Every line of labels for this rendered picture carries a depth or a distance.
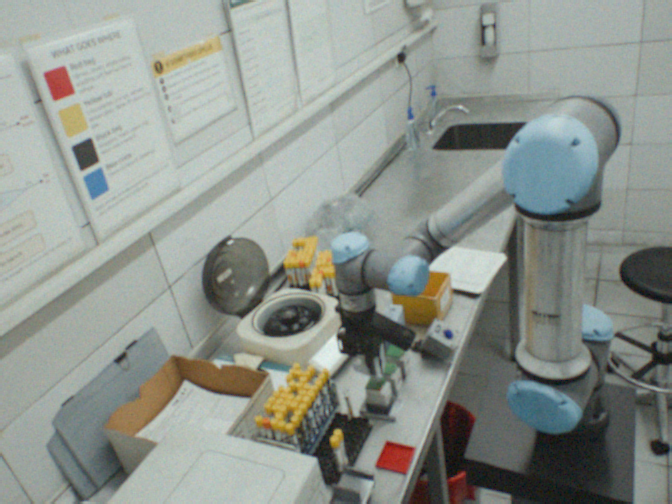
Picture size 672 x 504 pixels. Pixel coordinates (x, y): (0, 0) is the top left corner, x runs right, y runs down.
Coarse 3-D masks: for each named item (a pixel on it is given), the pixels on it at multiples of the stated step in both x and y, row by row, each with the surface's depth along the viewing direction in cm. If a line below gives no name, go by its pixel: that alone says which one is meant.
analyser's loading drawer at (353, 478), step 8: (344, 464) 113; (344, 472) 114; (352, 472) 113; (360, 472) 112; (368, 472) 111; (344, 480) 113; (352, 480) 112; (360, 480) 112; (368, 480) 112; (336, 488) 108; (344, 488) 107; (352, 488) 111; (360, 488) 111; (368, 488) 110; (336, 496) 110; (344, 496) 109; (352, 496) 107; (360, 496) 107
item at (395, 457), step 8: (384, 448) 122; (392, 448) 122; (400, 448) 122; (408, 448) 122; (384, 456) 121; (392, 456) 121; (400, 456) 120; (408, 456) 120; (376, 464) 119; (384, 464) 119; (392, 464) 119; (400, 464) 119; (408, 464) 117; (400, 472) 117
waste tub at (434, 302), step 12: (432, 276) 163; (444, 276) 161; (432, 288) 166; (444, 288) 156; (396, 300) 157; (408, 300) 155; (420, 300) 153; (432, 300) 151; (444, 300) 157; (408, 312) 157; (420, 312) 155; (432, 312) 154; (444, 312) 158; (420, 324) 158
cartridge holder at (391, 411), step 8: (392, 400) 131; (400, 400) 133; (360, 408) 132; (368, 408) 131; (376, 408) 130; (384, 408) 129; (392, 408) 131; (400, 408) 131; (376, 416) 131; (384, 416) 130; (392, 416) 129
